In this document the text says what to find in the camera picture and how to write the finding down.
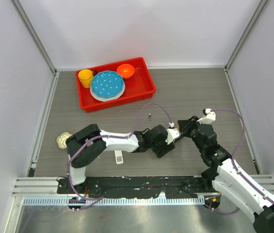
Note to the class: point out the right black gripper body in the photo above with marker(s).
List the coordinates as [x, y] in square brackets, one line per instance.
[193, 133]

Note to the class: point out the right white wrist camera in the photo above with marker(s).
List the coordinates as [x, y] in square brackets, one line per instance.
[209, 117]

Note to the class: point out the blue dotted plate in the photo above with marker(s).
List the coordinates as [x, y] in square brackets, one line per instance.
[107, 77]

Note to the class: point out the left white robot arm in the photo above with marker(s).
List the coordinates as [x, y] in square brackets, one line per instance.
[86, 145]

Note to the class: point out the orange bowl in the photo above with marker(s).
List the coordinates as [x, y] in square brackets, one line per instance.
[126, 71]

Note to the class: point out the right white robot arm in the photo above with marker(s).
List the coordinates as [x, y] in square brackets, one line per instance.
[227, 177]

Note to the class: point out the white plate under blue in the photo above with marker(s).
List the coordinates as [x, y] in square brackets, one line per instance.
[107, 92]

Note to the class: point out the white slim remote control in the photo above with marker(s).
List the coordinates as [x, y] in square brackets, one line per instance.
[118, 157]

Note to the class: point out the red plastic tray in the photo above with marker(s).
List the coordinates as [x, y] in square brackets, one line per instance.
[139, 87]

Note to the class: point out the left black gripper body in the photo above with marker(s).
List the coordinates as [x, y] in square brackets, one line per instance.
[160, 151]

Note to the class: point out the white slotted cable duct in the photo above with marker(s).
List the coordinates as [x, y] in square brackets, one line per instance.
[161, 200]

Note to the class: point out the yellow mug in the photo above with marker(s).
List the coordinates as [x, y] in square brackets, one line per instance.
[86, 76]

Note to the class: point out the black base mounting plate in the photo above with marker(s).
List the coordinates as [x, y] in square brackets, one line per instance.
[143, 187]

